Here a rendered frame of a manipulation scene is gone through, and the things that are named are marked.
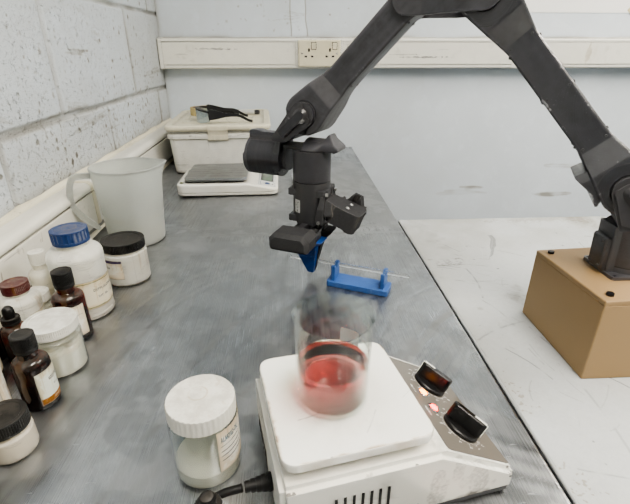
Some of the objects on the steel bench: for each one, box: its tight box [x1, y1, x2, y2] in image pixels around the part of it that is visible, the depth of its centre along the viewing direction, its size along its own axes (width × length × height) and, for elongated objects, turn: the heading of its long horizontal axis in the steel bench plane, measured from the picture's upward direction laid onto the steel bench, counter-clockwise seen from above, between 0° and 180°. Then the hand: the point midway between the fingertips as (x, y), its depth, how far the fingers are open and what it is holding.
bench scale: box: [177, 163, 278, 196], centre depth 120 cm, size 19×26×5 cm
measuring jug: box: [66, 157, 167, 246], centre depth 84 cm, size 18×13×15 cm
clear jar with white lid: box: [164, 374, 242, 491], centre depth 39 cm, size 6×6×8 cm
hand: (311, 251), depth 71 cm, fingers closed, pressing on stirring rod
